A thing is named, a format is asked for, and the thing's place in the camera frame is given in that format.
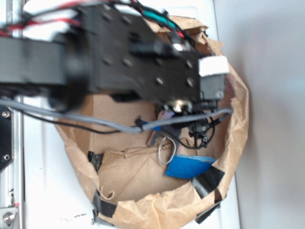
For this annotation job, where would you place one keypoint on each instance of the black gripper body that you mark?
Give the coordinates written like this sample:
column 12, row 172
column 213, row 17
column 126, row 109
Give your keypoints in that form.
column 130, row 62

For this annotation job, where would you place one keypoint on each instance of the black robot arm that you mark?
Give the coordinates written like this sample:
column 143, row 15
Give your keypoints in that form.
column 57, row 69

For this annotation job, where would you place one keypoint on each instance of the black tape left side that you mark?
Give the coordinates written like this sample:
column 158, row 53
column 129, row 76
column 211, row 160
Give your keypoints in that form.
column 95, row 159

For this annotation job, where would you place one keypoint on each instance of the black tape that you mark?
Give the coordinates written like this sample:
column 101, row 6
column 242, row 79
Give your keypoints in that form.
column 204, row 215
column 95, row 159
column 102, row 207
column 207, row 182

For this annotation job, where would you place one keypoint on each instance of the blue sponge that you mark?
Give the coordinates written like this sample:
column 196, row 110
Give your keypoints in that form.
column 187, row 167

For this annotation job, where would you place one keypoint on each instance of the brown paper bag tray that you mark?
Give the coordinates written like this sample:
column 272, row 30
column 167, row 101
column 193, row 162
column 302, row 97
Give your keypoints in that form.
column 131, row 176

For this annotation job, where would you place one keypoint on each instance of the black tape right side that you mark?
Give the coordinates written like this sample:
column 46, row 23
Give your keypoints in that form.
column 207, row 182

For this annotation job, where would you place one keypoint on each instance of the black tape front left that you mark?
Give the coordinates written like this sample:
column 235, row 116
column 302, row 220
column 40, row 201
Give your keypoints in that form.
column 102, row 207

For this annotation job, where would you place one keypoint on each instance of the black tape front right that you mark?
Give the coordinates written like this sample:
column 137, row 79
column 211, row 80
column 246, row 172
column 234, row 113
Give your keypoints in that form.
column 204, row 215

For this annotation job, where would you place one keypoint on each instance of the black octagonal mount plate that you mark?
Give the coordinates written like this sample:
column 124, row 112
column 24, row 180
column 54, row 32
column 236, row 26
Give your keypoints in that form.
column 6, row 138

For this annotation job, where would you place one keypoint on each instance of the aluminium frame rail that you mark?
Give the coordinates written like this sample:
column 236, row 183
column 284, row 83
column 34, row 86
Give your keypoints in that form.
column 12, row 190

